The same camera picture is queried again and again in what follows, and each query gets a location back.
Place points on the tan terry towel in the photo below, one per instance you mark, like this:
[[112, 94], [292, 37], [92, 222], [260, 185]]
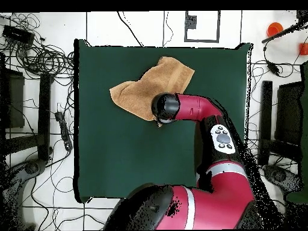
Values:
[[144, 91]]

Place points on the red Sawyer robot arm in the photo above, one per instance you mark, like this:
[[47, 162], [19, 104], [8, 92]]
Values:
[[195, 105]]

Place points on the black flat bar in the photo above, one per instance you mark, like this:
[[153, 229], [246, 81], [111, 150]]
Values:
[[44, 115], [266, 120]]

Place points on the black flat panel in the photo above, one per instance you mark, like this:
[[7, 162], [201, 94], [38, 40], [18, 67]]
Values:
[[15, 101], [288, 113]]

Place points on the dark green table cloth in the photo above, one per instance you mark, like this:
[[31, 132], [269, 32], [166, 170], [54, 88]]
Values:
[[120, 163]]

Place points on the black power strip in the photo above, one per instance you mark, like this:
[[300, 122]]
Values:
[[64, 131]]

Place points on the dark grey square patch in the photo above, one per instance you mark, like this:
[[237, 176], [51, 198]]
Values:
[[191, 22]]

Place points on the grey chair base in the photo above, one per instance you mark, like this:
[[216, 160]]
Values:
[[31, 168], [279, 175]]

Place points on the black cross beam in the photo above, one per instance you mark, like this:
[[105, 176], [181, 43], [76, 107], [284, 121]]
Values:
[[24, 143]]

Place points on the orange plastic cup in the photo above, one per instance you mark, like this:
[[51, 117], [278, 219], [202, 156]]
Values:
[[274, 29], [304, 49]]

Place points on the black thin rod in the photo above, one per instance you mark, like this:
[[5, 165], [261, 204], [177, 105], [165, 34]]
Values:
[[279, 33]]

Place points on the black box device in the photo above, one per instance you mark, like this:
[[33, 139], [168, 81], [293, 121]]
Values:
[[18, 35]]

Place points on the grey square frame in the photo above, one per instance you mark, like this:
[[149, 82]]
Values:
[[218, 26]]

